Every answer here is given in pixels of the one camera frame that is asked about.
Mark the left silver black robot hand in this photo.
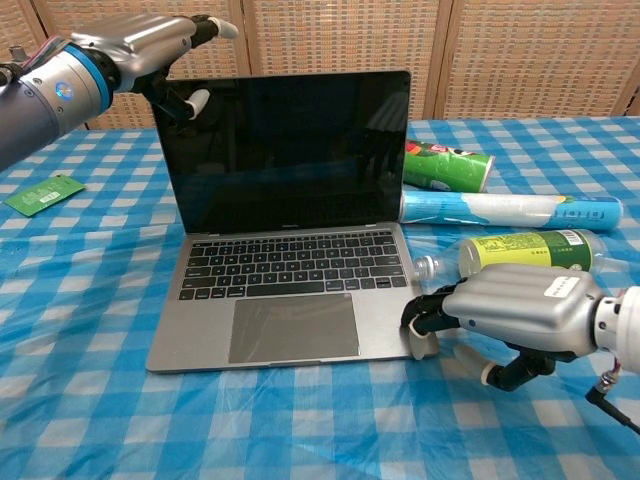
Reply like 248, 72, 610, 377
69, 13, 240, 121

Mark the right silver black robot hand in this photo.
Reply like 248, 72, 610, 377
399, 263, 607, 392

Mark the silver laptop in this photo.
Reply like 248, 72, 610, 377
145, 69, 440, 374

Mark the green label plastic bottle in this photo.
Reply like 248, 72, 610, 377
413, 228, 609, 291

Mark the blue white chips tube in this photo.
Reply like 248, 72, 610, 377
399, 192, 625, 234

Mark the green chips can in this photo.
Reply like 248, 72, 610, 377
403, 139, 496, 194

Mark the green sachet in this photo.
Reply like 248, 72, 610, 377
3, 173, 87, 217

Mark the woven bamboo folding screen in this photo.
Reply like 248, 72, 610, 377
0, 0, 640, 134

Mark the blue white checked tablecloth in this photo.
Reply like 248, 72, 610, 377
0, 115, 640, 480

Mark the black cable with plug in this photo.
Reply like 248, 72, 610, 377
585, 367, 640, 436

